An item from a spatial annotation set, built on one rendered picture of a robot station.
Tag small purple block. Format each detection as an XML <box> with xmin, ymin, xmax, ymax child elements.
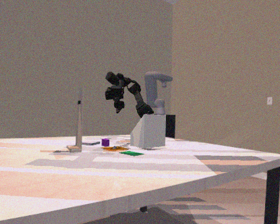
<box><xmin>101</xmin><ymin>139</ymin><xmax>109</xmax><ymax>147</ymax></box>

